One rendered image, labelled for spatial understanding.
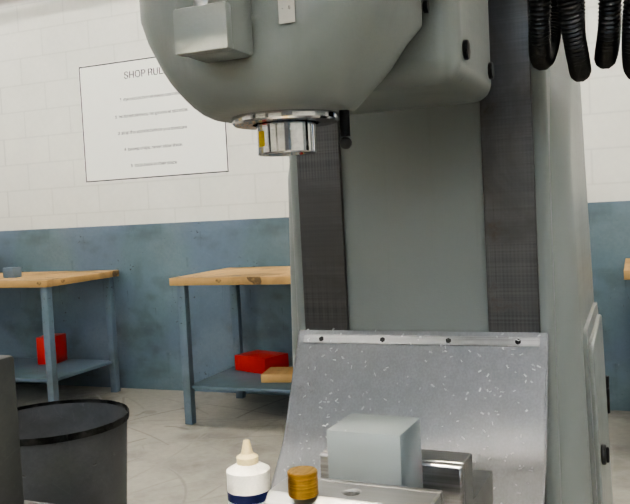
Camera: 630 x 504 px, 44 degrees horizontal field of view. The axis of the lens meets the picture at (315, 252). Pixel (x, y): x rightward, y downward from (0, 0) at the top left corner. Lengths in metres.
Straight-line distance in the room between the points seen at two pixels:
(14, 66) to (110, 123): 0.99
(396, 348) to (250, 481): 0.33
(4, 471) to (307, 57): 0.52
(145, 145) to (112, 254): 0.84
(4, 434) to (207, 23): 0.49
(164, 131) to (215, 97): 5.13
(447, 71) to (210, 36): 0.26
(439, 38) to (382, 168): 0.32
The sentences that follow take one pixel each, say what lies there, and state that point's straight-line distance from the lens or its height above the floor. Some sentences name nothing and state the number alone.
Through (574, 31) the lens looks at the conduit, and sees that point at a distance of 0.80.
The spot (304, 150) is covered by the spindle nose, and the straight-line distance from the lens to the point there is 0.62.
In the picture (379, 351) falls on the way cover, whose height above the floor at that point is 1.05.
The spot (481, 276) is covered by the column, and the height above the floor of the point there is 1.14.
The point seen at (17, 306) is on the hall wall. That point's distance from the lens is 6.57.
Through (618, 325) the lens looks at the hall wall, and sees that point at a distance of 4.83.
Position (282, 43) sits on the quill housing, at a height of 1.35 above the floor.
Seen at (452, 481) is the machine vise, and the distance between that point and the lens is 0.66.
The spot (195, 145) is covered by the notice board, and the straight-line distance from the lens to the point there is 5.57.
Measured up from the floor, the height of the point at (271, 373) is 0.28.
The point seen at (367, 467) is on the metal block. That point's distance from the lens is 0.62.
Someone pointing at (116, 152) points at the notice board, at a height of 1.73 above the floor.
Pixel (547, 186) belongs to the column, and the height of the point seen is 1.25.
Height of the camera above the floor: 1.23
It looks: 3 degrees down
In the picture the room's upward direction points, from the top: 3 degrees counter-clockwise
